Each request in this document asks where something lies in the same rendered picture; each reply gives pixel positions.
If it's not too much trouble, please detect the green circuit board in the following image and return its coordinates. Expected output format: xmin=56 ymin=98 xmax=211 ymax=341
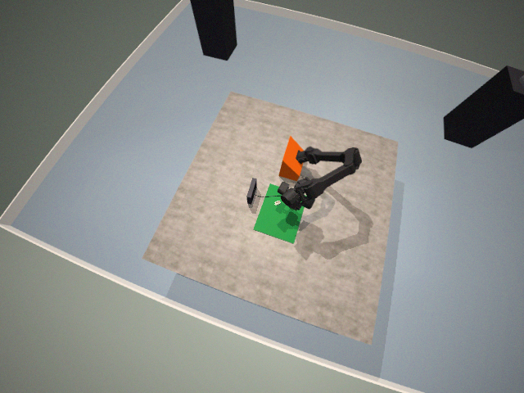
xmin=253 ymin=184 xmax=304 ymax=244

